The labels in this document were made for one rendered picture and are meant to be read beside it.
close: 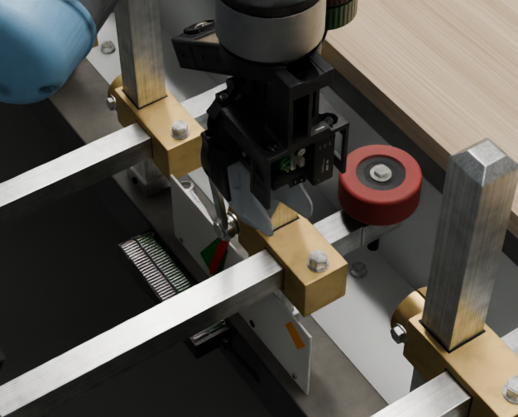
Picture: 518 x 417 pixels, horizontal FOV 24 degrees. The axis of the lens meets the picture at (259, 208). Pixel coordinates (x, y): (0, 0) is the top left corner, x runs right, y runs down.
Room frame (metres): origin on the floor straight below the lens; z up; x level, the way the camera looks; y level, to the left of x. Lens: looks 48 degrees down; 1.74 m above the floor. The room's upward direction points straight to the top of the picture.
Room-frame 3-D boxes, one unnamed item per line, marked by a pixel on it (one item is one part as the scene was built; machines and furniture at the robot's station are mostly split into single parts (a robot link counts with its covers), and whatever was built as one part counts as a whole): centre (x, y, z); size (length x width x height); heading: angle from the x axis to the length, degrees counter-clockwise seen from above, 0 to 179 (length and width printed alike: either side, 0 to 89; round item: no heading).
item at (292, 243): (0.76, -0.03, 0.84); 0.14 x 0.06 x 0.05; 34
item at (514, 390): (0.50, -0.19, 0.98); 0.02 x 0.02 x 0.01
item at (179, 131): (0.92, 0.08, 0.84); 0.02 x 0.02 x 0.01
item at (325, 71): (0.63, -0.01, 1.15); 0.09 x 0.08 x 0.12; 33
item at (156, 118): (0.96, 0.11, 0.81); 0.14 x 0.06 x 0.05; 34
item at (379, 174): (0.80, -0.12, 0.85); 0.08 x 0.08 x 0.11
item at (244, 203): (0.63, 0.00, 1.04); 0.06 x 0.03 x 0.09; 33
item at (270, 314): (0.79, 0.02, 0.75); 0.26 x 0.01 x 0.10; 34
